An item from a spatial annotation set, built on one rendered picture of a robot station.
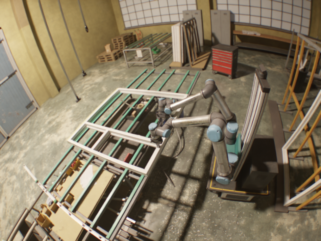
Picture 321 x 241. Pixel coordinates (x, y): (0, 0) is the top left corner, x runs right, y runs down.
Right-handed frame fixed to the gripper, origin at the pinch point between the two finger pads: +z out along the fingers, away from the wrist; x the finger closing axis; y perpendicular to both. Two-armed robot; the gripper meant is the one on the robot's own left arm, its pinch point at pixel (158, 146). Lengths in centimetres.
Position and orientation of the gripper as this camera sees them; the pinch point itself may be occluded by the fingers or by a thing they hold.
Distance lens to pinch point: 180.6
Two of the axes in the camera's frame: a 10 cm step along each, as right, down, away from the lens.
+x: 9.0, 1.6, -4.0
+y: -4.0, 6.6, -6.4
